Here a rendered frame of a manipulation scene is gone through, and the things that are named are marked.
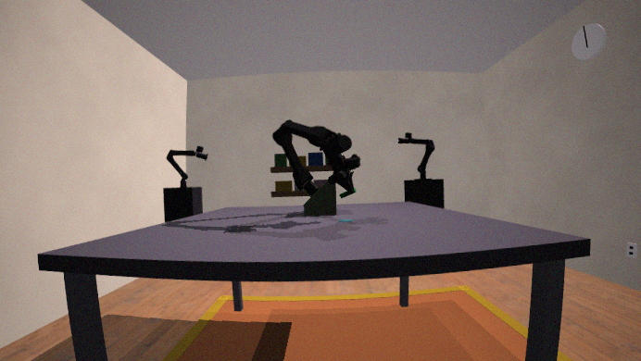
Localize green rectangular post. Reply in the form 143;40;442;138
340;188;356;198

